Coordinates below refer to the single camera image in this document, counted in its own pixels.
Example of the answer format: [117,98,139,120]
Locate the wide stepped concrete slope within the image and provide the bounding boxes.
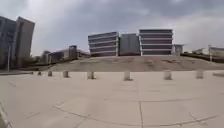
[46,55,224,73]

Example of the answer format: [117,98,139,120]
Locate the pole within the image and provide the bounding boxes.
[7,44,12,72]

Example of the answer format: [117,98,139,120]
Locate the large curved grey building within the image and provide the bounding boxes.
[0,15,36,70]

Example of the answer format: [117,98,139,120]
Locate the building with striped floors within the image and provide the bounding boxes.
[87,28,175,57]

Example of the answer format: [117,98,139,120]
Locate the row of concrete bollards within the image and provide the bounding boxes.
[36,68,205,82]

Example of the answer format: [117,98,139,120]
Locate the low dark building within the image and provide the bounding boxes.
[40,44,91,65]

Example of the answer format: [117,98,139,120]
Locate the low pale building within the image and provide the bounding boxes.
[192,46,224,60]

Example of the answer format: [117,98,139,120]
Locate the pale concrete slab plaza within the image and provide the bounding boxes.
[0,70,224,128]

